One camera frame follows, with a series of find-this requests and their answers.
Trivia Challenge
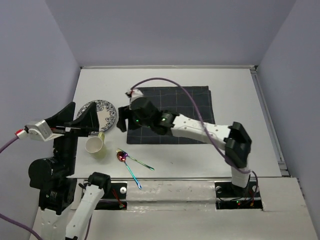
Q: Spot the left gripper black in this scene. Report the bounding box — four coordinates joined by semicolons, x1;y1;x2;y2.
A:
49;98;101;172

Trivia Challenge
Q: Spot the blue floral plate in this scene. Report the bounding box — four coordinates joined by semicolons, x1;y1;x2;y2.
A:
76;99;117;132

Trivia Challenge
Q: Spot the pale yellow paper cup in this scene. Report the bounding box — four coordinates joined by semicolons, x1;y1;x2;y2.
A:
85;132;107;160

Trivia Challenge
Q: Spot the dark checked cloth napkin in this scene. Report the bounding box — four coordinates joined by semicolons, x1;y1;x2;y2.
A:
126;86;215;145

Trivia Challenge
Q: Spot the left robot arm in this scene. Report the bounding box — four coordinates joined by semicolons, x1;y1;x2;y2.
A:
24;102;111;240

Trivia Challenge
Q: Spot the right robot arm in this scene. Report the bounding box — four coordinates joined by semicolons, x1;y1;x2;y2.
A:
116;97;252;196

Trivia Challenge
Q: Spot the iridescent fork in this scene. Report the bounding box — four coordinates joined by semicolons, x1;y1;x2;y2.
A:
116;148;155;171

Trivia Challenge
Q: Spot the iridescent spoon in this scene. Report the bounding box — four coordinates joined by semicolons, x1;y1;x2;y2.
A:
116;151;142;190

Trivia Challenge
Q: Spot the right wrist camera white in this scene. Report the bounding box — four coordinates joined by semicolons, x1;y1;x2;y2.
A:
125;88;144;104

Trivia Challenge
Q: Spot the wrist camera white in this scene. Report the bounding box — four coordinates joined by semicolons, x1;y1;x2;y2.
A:
125;88;144;104
15;120;63;142

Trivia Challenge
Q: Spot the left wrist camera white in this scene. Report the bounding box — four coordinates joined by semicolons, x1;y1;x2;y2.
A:
15;120;63;142

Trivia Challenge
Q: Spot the aluminium rail front edge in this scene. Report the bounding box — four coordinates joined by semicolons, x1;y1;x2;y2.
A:
109;176;235;182

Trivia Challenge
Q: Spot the aluminium rail edge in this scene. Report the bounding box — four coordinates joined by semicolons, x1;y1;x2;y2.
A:
249;65;291;178
109;176;235;182

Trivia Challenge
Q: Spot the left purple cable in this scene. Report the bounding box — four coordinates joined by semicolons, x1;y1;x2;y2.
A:
0;136;42;240

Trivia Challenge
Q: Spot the purple cable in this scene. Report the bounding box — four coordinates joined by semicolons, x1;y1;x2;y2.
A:
0;136;42;240
129;76;260;198

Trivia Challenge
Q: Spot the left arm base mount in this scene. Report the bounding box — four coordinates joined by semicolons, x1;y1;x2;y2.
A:
79;181;128;211

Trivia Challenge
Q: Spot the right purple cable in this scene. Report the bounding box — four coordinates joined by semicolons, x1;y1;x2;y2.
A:
129;76;260;198

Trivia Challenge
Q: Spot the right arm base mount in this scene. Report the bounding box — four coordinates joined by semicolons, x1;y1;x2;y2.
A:
215;181;263;210

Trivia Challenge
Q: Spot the aluminium rail right edge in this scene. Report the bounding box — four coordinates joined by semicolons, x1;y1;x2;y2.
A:
249;65;291;178

